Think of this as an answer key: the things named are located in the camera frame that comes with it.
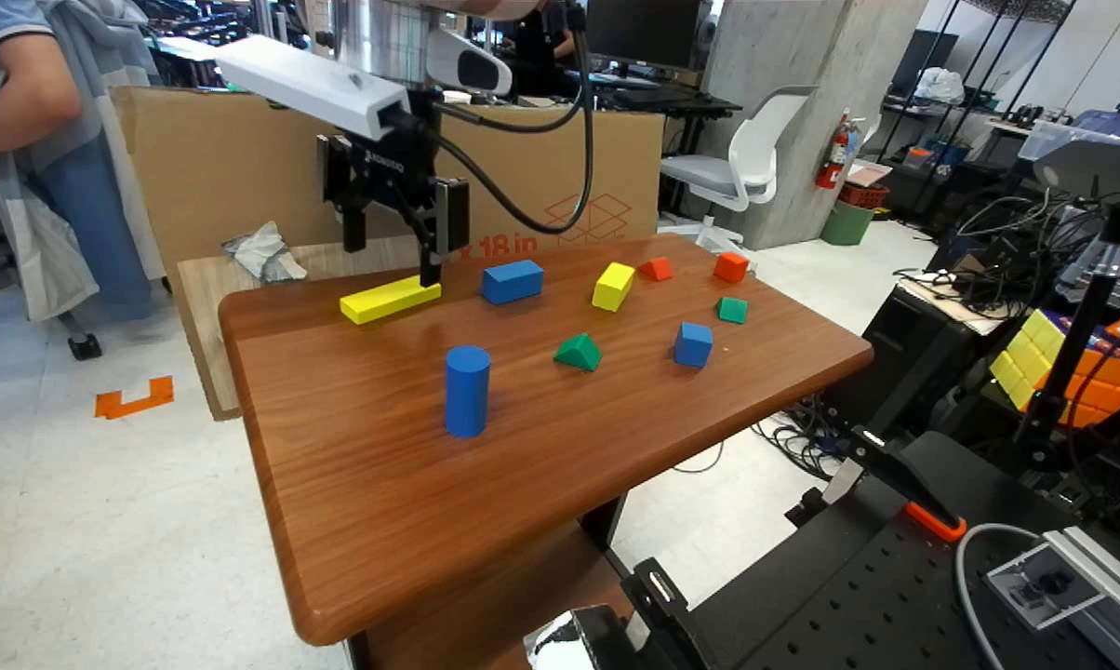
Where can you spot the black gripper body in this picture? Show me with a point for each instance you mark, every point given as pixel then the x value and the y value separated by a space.
pixel 398 170

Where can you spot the long yellow block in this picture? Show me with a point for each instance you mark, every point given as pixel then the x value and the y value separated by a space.
pixel 384 302

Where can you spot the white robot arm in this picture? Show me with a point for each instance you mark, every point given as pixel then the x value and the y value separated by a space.
pixel 398 39

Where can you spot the bare person forearm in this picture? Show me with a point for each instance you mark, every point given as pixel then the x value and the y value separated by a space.
pixel 21 115

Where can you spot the blue rectangular block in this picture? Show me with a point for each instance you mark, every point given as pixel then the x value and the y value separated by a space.
pixel 510 286

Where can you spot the blue cylinder block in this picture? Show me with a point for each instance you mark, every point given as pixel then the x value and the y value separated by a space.
pixel 467 391

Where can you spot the green wedge block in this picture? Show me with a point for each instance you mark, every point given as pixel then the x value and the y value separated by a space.
pixel 580 354

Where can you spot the short yellow block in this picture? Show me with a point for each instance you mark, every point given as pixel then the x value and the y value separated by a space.
pixel 613 288

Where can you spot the small flat orange block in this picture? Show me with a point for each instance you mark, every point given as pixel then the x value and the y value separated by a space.
pixel 657 268

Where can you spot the small green block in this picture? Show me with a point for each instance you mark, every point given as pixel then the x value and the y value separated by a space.
pixel 731 309

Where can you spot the crumpled white cloth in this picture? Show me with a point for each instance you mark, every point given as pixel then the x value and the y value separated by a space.
pixel 266 254

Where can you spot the large cardboard box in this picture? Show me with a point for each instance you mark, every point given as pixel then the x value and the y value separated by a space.
pixel 212 172

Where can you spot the light wooden board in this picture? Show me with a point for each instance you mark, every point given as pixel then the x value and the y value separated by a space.
pixel 207 322

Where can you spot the seated person dark clothes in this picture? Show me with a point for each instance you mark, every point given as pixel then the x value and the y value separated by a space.
pixel 546 56

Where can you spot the person in blue shirt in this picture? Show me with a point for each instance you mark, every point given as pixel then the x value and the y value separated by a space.
pixel 89 211

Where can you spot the blue cube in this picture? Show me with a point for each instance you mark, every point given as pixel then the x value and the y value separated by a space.
pixel 694 344

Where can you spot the black monitor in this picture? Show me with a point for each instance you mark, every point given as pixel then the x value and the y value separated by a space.
pixel 644 31

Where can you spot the orange cube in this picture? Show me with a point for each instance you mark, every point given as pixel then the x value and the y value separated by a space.
pixel 731 268

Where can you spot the white office chair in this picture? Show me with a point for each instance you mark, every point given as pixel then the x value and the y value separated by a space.
pixel 759 149

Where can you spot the green bin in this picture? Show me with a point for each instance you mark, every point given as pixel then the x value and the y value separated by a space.
pixel 847 225

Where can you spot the red fire extinguisher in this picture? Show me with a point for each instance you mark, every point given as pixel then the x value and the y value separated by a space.
pixel 834 153

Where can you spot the black equipment cart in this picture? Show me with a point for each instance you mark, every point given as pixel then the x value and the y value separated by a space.
pixel 931 358

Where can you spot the black perforated breadboard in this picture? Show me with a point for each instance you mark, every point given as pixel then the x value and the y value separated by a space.
pixel 858 596

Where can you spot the yellow panel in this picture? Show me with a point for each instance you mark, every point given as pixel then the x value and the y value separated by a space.
pixel 1030 358

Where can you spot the black stand pole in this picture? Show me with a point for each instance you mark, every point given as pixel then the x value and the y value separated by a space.
pixel 1085 322

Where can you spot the orange case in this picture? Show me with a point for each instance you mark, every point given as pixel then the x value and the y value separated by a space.
pixel 1117 379

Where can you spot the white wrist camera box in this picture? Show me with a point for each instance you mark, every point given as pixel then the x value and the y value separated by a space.
pixel 312 79

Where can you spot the aluminium rail with plate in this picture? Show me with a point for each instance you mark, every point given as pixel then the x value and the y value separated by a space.
pixel 1102 596

